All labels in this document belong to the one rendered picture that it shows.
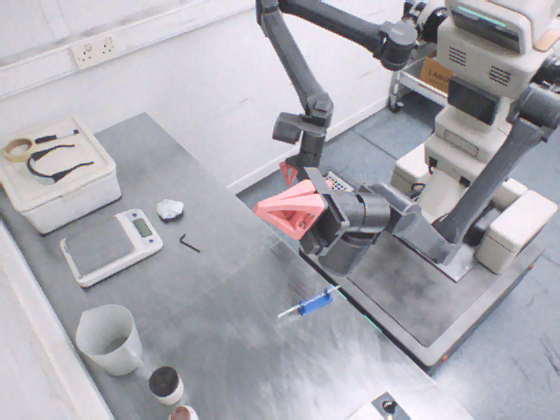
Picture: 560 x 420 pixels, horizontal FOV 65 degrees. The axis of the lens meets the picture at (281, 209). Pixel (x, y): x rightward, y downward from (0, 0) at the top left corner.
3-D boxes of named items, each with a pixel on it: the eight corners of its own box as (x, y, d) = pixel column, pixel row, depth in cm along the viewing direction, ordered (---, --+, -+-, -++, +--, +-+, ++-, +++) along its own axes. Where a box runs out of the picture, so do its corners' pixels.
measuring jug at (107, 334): (171, 360, 111) (158, 333, 100) (132, 403, 104) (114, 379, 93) (121, 321, 118) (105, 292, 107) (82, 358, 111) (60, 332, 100)
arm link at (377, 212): (377, 186, 65) (401, 208, 61) (356, 223, 68) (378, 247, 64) (342, 183, 61) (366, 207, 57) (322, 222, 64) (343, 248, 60)
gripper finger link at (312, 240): (237, 212, 55) (297, 214, 60) (256, 258, 51) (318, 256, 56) (260, 173, 51) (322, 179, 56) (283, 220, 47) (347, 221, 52)
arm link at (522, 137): (418, 242, 112) (452, 267, 107) (401, 240, 101) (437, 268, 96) (536, 88, 101) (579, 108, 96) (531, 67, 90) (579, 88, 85)
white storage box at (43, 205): (87, 142, 167) (74, 110, 156) (130, 197, 148) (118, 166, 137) (3, 177, 155) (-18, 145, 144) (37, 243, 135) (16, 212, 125)
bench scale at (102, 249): (166, 248, 134) (163, 239, 131) (82, 291, 124) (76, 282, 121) (141, 210, 144) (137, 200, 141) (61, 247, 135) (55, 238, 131)
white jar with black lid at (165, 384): (184, 403, 104) (179, 392, 99) (155, 408, 103) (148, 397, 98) (183, 374, 108) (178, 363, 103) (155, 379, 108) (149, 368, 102)
